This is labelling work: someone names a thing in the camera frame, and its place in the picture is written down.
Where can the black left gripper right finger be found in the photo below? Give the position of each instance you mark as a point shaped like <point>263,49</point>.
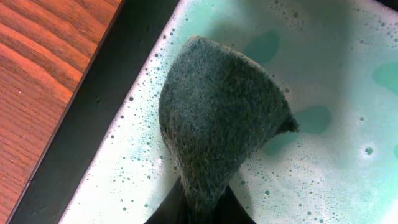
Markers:
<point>229,210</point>

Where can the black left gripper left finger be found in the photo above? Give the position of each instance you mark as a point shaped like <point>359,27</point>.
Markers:
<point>173,209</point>

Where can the green scrubbing sponge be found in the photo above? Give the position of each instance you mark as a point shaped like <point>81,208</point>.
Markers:
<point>216,108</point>

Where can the black rectangular soapy water tray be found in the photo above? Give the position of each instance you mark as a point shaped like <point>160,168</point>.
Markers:
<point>335,61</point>

